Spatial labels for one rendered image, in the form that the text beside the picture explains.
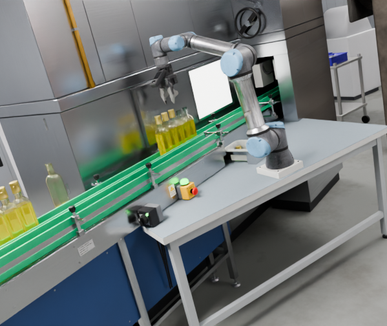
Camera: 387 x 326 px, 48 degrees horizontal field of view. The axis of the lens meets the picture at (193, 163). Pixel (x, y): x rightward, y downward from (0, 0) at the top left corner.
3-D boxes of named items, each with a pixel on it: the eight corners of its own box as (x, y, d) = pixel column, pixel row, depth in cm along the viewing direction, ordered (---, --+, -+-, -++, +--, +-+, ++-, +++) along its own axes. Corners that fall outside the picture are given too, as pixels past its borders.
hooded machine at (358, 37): (352, 88, 701) (343, 4, 661) (383, 88, 653) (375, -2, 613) (324, 99, 671) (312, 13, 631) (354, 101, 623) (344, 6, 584)
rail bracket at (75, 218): (83, 232, 180) (73, 204, 176) (94, 235, 175) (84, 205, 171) (75, 237, 177) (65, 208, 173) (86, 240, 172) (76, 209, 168)
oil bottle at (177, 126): (181, 154, 252) (173, 119, 246) (188, 155, 248) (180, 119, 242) (176, 158, 248) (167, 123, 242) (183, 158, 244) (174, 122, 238)
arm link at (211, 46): (267, 44, 213) (187, 26, 237) (256, 48, 205) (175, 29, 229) (263, 67, 219) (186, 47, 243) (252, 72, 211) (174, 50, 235)
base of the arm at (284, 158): (300, 160, 226) (297, 143, 223) (278, 171, 220) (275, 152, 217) (281, 157, 239) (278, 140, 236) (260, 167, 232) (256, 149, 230)
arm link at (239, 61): (282, 148, 218) (251, 42, 206) (269, 159, 207) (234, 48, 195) (262, 151, 225) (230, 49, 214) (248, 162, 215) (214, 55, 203)
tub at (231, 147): (239, 152, 273) (236, 140, 270) (270, 152, 259) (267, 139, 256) (223, 163, 261) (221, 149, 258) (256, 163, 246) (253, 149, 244)
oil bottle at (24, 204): (39, 239, 182) (15, 178, 174) (46, 241, 179) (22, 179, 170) (27, 246, 178) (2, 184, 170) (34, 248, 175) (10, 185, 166)
